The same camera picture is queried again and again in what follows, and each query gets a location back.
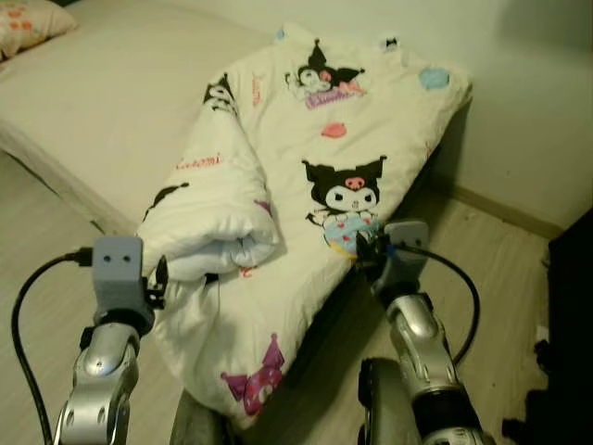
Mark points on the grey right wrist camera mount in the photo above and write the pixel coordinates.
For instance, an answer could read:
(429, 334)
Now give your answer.
(403, 255)

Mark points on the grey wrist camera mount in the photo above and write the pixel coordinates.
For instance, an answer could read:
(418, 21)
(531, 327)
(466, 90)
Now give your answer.
(119, 273)
(403, 255)

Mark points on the beige bed mattress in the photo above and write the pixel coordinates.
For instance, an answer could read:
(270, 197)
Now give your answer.
(102, 102)

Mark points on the pink pillow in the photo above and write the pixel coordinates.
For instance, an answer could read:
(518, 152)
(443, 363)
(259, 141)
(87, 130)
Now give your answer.
(32, 23)

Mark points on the dark robot leg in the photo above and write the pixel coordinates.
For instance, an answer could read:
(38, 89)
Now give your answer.
(389, 408)
(199, 422)

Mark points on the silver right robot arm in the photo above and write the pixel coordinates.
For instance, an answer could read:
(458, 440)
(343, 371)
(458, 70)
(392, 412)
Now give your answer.
(426, 357)

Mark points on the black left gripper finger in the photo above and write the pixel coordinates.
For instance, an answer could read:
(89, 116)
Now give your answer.
(161, 271)

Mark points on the cream cartoon print blanket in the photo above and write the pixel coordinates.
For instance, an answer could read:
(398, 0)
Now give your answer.
(306, 139)

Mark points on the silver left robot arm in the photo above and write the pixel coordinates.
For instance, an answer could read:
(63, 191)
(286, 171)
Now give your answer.
(102, 380)

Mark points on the dark robot right leg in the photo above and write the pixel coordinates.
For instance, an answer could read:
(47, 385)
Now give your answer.
(389, 408)

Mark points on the dark robot left leg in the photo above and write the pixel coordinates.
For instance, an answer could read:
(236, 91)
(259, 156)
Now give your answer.
(199, 422)

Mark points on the black dresser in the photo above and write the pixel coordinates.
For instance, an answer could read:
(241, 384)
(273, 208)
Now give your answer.
(574, 324)

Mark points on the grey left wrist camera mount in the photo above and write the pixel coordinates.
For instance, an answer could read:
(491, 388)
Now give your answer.
(119, 273)

